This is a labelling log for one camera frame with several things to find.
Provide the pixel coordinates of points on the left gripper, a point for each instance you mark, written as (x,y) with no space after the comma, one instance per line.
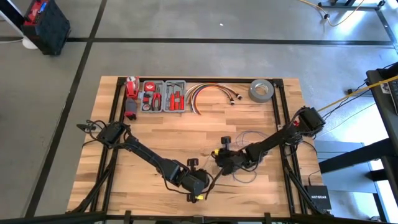
(194,182)

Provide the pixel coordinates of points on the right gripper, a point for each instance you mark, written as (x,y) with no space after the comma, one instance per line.
(230,157)

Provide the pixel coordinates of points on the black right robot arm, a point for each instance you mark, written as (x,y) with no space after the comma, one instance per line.
(280,137)

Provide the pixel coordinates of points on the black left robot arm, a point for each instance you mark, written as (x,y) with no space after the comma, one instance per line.
(146,154)

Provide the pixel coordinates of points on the round black tape roll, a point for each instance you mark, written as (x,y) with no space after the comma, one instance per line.
(146,107)

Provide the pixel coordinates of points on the grey open tool case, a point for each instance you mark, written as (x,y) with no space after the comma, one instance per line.
(164,93)

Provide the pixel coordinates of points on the black Netgear router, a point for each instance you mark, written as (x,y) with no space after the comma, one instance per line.
(318,197)

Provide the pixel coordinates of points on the red tape measure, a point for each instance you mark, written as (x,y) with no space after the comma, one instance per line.
(150,86)

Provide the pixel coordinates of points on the black desk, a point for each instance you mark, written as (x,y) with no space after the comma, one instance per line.
(382,109)

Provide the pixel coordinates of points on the black crate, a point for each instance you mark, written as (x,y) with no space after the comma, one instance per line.
(51,31)

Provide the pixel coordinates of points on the light blue table stand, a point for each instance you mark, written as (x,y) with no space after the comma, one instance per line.
(29,44)

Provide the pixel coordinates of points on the dark bin with red trim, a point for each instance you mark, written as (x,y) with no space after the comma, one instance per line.
(35,11)

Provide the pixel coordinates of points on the grey duct tape roll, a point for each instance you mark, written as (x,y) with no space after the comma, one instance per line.
(252,93)

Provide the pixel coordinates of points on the black metal table frame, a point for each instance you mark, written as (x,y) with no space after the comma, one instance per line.
(217,80)

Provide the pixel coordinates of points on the black floor stand frame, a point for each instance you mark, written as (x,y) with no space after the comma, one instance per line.
(348,5)

